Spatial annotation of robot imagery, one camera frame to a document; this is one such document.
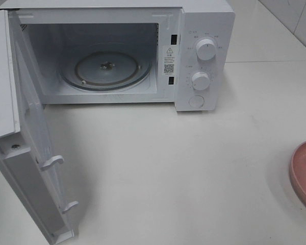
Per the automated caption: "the white round door button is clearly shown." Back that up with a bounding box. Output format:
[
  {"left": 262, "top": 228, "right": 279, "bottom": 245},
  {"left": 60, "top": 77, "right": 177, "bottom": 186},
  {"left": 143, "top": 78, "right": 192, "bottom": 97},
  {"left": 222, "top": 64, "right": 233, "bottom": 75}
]
[{"left": 189, "top": 95, "right": 205, "bottom": 108}]

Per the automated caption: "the white timer knob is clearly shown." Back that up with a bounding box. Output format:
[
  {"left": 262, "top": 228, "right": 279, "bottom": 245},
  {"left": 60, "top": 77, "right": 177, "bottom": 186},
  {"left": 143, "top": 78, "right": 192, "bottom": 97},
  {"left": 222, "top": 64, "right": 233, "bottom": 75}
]
[{"left": 191, "top": 72, "right": 211, "bottom": 91}]

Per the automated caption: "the white microwave door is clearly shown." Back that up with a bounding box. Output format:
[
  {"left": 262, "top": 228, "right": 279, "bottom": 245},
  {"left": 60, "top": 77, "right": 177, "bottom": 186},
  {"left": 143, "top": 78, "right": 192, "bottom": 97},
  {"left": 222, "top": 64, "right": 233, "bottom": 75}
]
[{"left": 0, "top": 10, "right": 78, "bottom": 244}]

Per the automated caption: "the pink round plate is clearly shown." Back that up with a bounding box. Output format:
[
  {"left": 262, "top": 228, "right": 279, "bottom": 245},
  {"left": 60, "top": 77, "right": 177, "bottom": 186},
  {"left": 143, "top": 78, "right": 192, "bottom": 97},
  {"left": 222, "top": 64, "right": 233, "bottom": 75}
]
[{"left": 289, "top": 141, "right": 306, "bottom": 206}]

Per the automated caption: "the white warning label sticker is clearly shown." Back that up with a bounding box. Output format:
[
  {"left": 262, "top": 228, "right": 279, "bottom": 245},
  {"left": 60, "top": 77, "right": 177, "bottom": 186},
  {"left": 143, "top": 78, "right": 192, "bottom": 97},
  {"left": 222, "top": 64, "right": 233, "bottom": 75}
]
[{"left": 162, "top": 45, "right": 179, "bottom": 76}]

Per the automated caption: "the glass microwave turntable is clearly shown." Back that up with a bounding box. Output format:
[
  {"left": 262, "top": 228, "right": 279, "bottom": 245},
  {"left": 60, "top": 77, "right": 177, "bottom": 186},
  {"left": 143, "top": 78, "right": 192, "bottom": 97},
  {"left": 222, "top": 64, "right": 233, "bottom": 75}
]
[{"left": 59, "top": 42, "right": 157, "bottom": 91}]

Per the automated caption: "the white microwave oven body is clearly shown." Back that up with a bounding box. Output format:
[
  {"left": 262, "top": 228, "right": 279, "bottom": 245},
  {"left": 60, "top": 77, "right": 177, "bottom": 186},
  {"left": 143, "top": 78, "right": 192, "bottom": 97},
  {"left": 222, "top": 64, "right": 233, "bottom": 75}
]
[{"left": 0, "top": 1, "right": 235, "bottom": 111}]

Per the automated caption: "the white upper power knob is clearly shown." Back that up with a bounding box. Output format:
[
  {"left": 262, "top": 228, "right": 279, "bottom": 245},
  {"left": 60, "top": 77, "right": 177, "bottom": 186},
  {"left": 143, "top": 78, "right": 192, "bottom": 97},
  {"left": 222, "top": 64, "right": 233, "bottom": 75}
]
[{"left": 195, "top": 37, "right": 216, "bottom": 61}]

